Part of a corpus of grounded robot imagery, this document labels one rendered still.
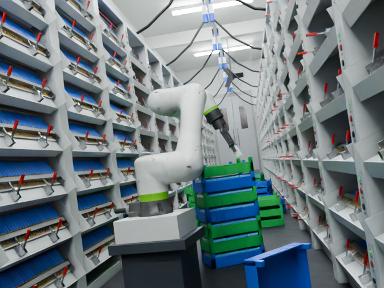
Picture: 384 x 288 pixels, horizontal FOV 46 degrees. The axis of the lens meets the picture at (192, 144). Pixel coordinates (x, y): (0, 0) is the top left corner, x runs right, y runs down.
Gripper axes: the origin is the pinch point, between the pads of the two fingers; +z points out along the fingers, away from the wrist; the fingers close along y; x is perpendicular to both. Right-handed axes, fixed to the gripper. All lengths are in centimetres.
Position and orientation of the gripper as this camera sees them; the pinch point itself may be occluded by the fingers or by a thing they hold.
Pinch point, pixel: (236, 151)
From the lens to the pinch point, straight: 254.5
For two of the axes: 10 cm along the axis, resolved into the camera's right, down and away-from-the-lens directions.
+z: 5.2, 8.4, -1.5
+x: 8.1, -5.4, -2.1
